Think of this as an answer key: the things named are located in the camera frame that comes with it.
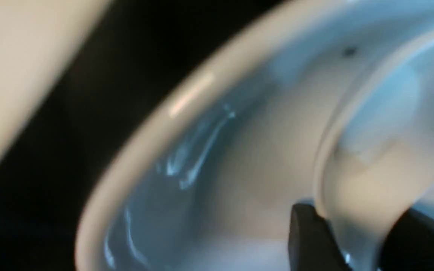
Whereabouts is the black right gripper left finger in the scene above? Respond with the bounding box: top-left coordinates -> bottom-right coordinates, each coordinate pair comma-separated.
288,203 -> 347,271

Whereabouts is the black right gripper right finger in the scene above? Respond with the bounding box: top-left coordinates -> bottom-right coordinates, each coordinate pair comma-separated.
381,209 -> 434,271

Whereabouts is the white ceramic soup spoon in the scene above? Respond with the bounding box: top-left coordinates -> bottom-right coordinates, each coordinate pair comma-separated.
312,30 -> 434,271

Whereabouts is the white bowl with spoon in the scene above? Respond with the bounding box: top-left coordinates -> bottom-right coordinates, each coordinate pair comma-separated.
75,0 -> 434,271

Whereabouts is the large white rectangular plate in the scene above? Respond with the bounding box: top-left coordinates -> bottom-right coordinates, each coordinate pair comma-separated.
0,0 -> 111,159

